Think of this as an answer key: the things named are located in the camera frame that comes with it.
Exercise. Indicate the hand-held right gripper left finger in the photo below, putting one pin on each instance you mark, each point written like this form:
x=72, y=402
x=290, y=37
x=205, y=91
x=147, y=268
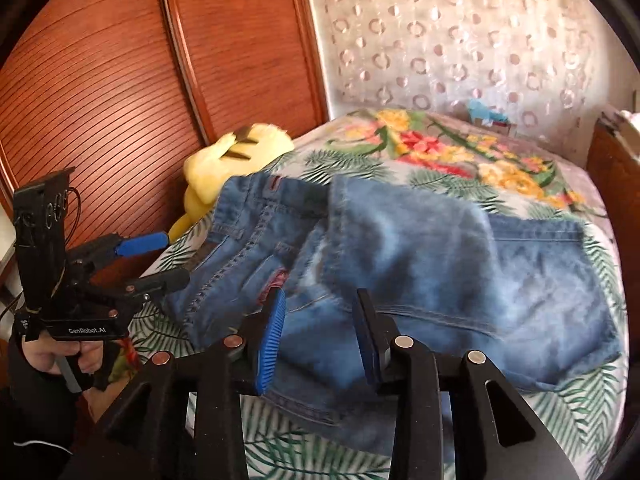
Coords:
x=270, y=345

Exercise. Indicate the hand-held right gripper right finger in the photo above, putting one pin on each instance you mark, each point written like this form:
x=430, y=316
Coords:
x=367, y=345

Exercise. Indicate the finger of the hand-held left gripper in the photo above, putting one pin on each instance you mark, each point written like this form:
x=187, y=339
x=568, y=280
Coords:
x=142, y=244
x=160, y=282

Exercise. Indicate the blue denim pants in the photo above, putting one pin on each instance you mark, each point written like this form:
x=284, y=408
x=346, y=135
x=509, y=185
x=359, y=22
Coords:
x=425, y=280

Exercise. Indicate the person's left forearm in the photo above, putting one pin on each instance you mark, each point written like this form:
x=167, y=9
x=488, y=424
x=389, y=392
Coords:
x=35, y=410

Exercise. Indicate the person's left hand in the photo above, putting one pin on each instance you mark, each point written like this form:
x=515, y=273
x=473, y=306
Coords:
x=42, y=355

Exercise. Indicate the yellow plush toy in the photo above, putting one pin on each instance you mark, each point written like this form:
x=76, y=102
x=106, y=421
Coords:
x=225, y=160

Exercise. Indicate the brown slatted wooden wardrobe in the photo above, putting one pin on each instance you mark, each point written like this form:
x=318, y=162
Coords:
x=125, y=85

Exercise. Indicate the floral leaf print bed sheet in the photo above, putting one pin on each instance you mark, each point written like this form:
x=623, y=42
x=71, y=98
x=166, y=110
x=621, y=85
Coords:
x=440, y=145

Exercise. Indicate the blue and brown box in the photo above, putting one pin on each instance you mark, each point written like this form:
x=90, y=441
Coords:
x=492, y=117

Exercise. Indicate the brown wooden side cabinet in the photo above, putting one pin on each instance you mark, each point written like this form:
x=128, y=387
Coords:
x=617, y=170

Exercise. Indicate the sheer circle pattern curtain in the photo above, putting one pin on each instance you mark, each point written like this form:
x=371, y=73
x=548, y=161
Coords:
x=450, y=35

